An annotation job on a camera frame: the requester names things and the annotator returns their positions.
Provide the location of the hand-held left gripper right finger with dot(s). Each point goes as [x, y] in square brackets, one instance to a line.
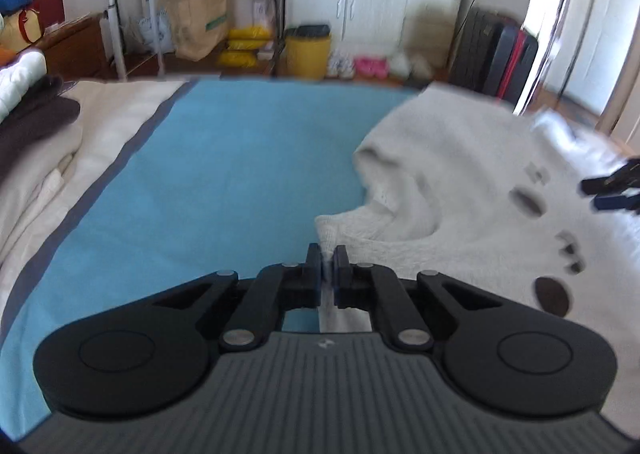
[342, 281]

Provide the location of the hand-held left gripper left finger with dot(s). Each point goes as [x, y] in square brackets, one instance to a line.
[314, 279]

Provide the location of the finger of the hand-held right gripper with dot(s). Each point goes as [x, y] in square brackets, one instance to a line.
[617, 181]
[617, 205]

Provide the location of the light grey fleece sweatshirt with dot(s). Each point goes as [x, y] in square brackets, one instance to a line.
[465, 158]

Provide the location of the black suitcase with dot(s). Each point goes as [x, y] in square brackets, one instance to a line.
[495, 58]

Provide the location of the pink slippers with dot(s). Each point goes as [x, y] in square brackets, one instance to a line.
[371, 67]

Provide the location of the white sneakers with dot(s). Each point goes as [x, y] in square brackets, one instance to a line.
[341, 64]

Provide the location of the yellow trash bin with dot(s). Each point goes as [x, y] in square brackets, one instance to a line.
[307, 56]

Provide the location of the yellow plastic bag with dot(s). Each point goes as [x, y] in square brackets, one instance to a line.
[247, 46]

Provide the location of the pink white shopping bag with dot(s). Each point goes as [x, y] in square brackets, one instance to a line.
[263, 8]

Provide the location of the brown paper bag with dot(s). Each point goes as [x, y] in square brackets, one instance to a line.
[200, 23]

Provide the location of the white blue plastic bag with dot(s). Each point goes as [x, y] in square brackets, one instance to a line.
[155, 31]

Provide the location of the cream waffle folded garment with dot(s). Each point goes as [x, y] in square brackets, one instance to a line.
[35, 184]

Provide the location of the dark brown folded garment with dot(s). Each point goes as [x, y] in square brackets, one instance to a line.
[35, 118]

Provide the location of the wheeled side table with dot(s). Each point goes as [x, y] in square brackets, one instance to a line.
[117, 8]

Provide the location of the wooden nightstand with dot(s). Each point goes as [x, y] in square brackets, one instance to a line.
[75, 43]

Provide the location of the white folded sweatshirt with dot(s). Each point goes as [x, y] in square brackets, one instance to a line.
[17, 78]

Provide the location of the dark red gift bag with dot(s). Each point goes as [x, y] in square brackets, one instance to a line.
[50, 8]

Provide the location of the cream gift bag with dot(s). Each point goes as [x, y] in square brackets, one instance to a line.
[22, 31]

